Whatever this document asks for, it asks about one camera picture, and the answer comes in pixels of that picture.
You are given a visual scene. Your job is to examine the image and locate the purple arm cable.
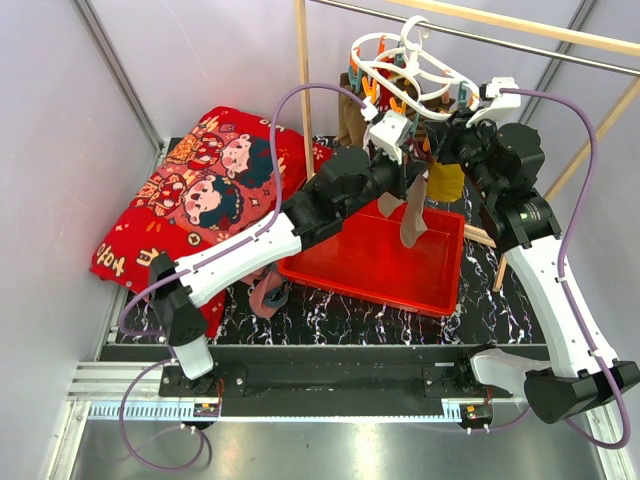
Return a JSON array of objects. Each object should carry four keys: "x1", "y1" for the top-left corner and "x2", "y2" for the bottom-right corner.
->
[
  {"x1": 119, "y1": 82, "x2": 374, "y2": 474},
  {"x1": 499, "y1": 87, "x2": 630, "y2": 449}
]

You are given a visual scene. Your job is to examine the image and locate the red christmas sock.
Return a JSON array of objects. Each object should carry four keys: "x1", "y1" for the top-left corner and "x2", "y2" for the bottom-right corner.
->
[{"x1": 378, "y1": 85, "x2": 400, "y2": 111}]

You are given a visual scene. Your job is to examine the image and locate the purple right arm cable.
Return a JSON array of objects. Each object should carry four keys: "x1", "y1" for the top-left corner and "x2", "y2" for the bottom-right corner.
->
[{"x1": 499, "y1": 87, "x2": 630, "y2": 449}]

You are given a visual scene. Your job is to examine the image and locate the pink and teal garment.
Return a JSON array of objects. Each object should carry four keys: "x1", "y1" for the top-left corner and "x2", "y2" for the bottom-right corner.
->
[{"x1": 241, "y1": 264, "x2": 290, "y2": 319}]

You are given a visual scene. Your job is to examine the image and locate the brown hanging sock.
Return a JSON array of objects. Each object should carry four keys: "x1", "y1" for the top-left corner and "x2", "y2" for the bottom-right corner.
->
[{"x1": 419, "y1": 85, "x2": 455, "y2": 128}]

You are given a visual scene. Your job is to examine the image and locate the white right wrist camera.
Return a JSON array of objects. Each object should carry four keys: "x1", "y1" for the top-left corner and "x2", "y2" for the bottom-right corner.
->
[{"x1": 466, "y1": 77, "x2": 522, "y2": 128}]

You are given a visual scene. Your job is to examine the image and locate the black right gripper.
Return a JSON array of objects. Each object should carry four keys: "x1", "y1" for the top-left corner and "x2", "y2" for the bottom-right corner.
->
[{"x1": 424, "y1": 106, "x2": 498, "y2": 201}]

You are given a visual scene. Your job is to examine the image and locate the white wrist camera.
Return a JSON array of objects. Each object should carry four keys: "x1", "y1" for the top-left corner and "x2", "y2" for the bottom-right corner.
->
[
  {"x1": 361, "y1": 97, "x2": 411, "y2": 165},
  {"x1": 466, "y1": 77, "x2": 522, "y2": 128}
]

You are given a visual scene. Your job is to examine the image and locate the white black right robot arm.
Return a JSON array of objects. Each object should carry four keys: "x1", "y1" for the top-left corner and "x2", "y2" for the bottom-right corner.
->
[{"x1": 434, "y1": 117, "x2": 639, "y2": 424}]

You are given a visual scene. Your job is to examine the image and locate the maroon striped cuff sock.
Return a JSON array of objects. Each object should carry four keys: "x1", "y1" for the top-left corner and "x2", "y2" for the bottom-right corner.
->
[{"x1": 377, "y1": 192, "x2": 405, "y2": 218}]

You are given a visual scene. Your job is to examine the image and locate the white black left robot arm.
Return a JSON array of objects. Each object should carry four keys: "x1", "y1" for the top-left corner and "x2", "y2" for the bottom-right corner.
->
[{"x1": 149, "y1": 147, "x2": 427, "y2": 396}]

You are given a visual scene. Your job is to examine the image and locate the taupe ribbed sock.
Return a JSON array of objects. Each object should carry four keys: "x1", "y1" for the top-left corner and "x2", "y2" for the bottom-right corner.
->
[{"x1": 400, "y1": 175, "x2": 428, "y2": 248}]

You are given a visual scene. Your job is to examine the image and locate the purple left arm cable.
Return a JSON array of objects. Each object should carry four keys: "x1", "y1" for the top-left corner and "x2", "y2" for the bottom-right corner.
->
[{"x1": 119, "y1": 82, "x2": 374, "y2": 474}]

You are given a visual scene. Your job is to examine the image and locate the red plastic bin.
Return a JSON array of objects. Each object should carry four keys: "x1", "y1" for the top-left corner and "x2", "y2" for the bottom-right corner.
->
[{"x1": 278, "y1": 203, "x2": 465, "y2": 317}]

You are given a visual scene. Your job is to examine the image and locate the tan sock brown cuff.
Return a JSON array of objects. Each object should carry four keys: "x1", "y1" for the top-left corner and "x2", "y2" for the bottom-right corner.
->
[{"x1": 337, "y1": 94, "x2": 367, "y2": 147}]

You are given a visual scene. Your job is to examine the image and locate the metal hanging rod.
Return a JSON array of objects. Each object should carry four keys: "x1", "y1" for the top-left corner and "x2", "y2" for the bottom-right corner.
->
[{"x1": 309, "y1": 0, "x2": 640, "y2": 76}]

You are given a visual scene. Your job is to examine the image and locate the mustard yellow hanging sock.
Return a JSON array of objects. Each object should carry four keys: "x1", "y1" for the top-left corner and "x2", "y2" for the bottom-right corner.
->
[{"x1": 426, "y1": 161, "x2": 465, "y2": 203}]

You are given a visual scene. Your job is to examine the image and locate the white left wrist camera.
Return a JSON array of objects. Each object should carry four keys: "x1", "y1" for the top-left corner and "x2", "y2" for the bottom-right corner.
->
[{"x1": 361, "y1": 97, "x2": 411, "y2": 165}]

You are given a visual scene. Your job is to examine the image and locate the red cartoon bear pillow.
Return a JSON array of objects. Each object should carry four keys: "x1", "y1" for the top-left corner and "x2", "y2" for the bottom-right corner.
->
[{"x1": 89, "y1": 105, "x2": 341, "y2": 337}]

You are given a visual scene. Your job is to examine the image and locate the wooden rack frame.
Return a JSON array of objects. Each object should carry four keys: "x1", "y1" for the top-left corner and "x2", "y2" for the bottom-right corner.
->
[{"x1": 293, "y1": 1, "x2": 639, "y2": 292}]

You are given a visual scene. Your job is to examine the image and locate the white round clip hanger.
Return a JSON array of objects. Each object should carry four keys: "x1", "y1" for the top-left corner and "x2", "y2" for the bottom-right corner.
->
[{"x1": 350, "y1": 15, "x2": 480, "y2": 121}]

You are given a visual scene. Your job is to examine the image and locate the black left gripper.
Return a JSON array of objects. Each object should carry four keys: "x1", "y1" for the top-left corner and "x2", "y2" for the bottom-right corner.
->
[{"x1": 339, "y1": 143, "x2": 427, "y2": 221}]

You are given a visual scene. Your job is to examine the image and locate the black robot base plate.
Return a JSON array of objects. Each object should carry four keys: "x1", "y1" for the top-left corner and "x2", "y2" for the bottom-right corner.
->
[{"x1": 159, "y1": 345, "x2": 488, "y2": 398}]

